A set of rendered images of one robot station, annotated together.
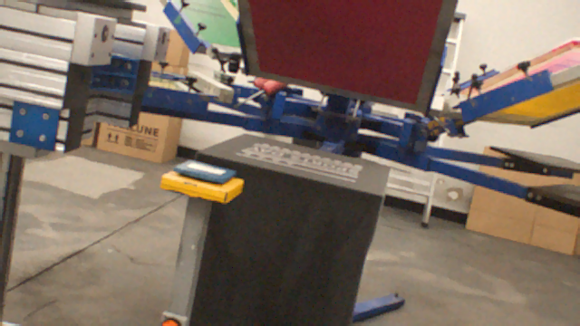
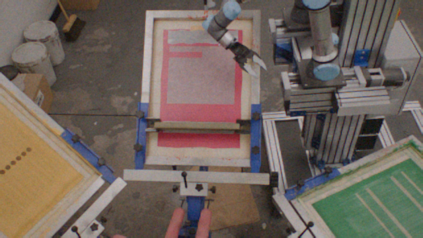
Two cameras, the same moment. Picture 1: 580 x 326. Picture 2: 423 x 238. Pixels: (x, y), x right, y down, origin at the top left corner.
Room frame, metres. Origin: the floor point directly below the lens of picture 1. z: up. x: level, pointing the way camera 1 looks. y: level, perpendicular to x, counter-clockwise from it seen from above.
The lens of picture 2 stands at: (3.49, -0.02, 2.80)
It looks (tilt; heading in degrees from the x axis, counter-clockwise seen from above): 49 degrees down; 180
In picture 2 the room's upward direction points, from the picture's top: 5 degrees counter-clockwise
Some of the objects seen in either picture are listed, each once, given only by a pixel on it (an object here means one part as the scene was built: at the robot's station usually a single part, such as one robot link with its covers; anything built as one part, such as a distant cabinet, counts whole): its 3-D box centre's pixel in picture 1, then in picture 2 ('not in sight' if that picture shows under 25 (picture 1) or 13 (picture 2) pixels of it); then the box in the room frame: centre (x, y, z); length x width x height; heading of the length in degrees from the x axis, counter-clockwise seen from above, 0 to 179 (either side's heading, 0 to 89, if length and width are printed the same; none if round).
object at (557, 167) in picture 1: (474, 156); not in sight; (3.16, -0.82, 0.91); 1.34 x 0.40 x 0.08; 112
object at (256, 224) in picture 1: (270, 260); not in sight; (1.58, 0.00, 0.74); 0.45 x 0.03 x 0.43; 82
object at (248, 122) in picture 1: (198, 114); not in sight; (2.68, 0.38, 0.90); 1.24 x 0.06 x 0.06; 112
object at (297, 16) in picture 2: not in sight; (303, 9); (1.34, 0.59, 1.31); 0.15 x 0.15 x 0.10
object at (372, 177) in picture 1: (304, 160); not in sight; (1.81, -0.04, 0.95); 0.48 x 0.44 x 0.01; 172
